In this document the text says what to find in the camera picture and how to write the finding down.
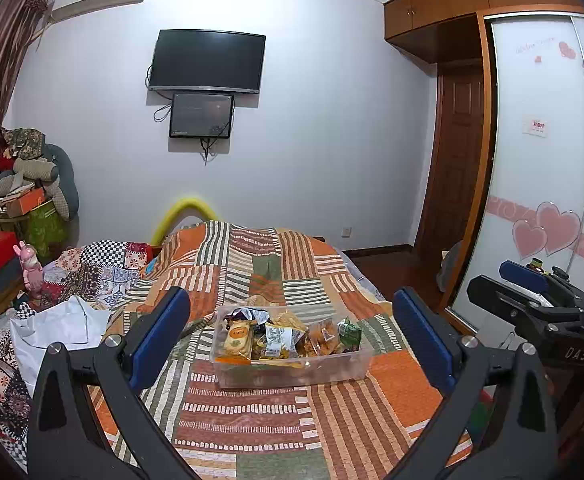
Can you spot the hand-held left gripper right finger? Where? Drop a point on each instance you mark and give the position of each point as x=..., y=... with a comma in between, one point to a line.
x=422, y=335

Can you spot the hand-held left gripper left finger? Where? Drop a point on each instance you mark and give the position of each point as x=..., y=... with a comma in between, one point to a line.
x=164, y=330

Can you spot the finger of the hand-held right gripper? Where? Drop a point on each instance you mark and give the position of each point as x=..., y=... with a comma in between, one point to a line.
x=512, y=305
x=522, y=274

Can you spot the green snack packet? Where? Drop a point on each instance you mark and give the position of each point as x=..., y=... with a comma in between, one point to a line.
x=350, y=334

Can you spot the yellow pastry snack packet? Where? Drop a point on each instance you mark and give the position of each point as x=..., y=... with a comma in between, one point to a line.
x=238, y=337

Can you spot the clear plastic container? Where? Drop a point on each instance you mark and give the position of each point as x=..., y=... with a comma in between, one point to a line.
x=292, y=375

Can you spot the grey bed sheet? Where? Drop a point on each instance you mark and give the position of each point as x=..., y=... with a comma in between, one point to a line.
x=362, y=280

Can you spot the black silver snack packet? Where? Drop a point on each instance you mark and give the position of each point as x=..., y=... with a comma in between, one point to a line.
x=247, y=315

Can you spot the checkered patchwork quilt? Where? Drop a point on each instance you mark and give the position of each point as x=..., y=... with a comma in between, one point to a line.
x=106, y=265

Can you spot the white sliding wardrobe door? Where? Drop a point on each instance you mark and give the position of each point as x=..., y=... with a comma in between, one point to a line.
x=537, y=185

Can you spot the orange snack packet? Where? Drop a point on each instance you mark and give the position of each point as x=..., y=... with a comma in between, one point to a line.
x=322, y=341

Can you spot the white cloth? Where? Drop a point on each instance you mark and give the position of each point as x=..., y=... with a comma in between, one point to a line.
x=56, y=327

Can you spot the white printed snack packet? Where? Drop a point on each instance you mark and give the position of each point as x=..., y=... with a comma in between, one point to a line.
x=279, y=341

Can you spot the yellow foam hoop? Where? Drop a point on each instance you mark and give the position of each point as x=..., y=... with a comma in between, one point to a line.
x=181, y=212

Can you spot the yellow chips packet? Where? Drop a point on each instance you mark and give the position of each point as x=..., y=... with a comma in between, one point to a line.
x=289, y=319

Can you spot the striped patchwork blanket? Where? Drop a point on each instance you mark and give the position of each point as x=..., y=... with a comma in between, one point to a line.
x=252, y=425

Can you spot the wooden room door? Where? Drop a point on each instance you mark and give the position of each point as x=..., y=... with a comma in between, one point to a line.
x=457, y=160

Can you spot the pink toy figure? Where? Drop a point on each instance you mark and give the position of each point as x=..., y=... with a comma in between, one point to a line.
x=31, y=270

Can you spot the red label sticker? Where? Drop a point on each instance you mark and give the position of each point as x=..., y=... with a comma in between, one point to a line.
x=537, y=125

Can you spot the floral printed cloth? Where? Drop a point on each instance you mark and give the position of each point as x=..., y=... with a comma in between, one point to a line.
x=1, y=395

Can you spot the orange cardboard box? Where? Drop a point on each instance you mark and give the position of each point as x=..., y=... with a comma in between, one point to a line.
x=24, y=202

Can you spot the striped grey pillow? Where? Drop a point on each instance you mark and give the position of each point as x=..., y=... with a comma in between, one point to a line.
x=36, y=170

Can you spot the floral cushion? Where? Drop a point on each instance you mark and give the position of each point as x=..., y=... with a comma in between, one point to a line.
x=24, y=142

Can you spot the wall socket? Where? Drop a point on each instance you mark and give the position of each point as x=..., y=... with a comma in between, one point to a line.
x=346, y=231

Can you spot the small wall monitor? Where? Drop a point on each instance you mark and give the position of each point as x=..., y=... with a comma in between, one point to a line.
x=201, y=115

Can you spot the wall-mounted television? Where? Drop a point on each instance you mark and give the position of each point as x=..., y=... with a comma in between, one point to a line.
x=206, y=60

